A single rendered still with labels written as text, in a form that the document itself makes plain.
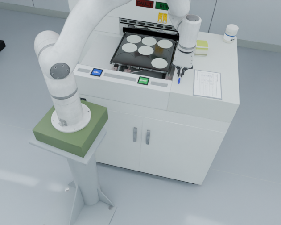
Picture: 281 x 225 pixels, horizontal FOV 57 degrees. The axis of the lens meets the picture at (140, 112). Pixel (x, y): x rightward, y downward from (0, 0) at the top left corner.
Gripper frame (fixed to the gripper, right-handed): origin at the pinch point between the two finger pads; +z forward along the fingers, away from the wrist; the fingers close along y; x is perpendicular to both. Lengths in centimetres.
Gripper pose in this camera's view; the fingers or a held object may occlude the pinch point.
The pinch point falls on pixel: (180, 72)
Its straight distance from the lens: 143.3
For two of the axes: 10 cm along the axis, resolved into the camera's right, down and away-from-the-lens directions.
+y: -9.7, -2.0, 1.1
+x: -2.2, 7.2, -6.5
